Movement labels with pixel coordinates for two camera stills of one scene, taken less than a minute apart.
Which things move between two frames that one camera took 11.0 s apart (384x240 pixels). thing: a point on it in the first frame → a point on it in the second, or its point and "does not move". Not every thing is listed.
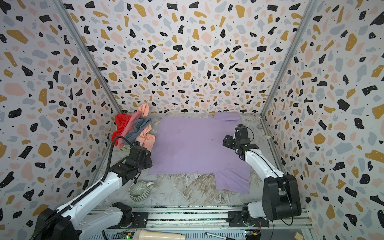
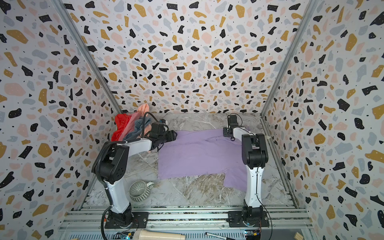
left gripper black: x=148 y=159 → x=170 y=136
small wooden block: x=298 y=236 does not move
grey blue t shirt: x=139 y=124 does not move
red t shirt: x=121 y=120 does not move
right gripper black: x=229 y=141 → x=228 y=131
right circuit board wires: x=250 y=234 does not move
